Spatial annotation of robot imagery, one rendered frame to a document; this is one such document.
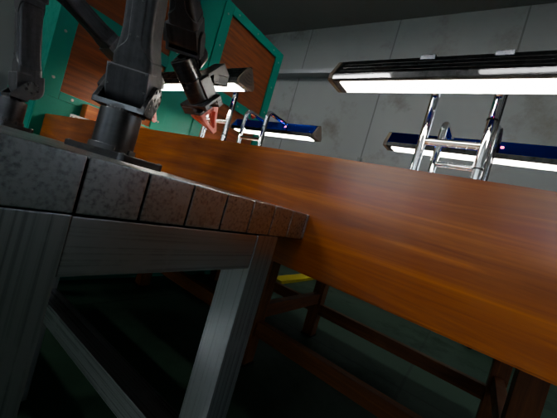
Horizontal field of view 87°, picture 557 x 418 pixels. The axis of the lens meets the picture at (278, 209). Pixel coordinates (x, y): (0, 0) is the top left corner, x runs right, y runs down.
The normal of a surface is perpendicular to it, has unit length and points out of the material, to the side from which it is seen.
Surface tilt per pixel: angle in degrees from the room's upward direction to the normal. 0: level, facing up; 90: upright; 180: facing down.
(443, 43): 90
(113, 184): 90
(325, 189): 90
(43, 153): 90
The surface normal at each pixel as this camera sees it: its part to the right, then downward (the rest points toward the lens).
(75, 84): 0.78, 0.24
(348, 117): -0.54, -0.14
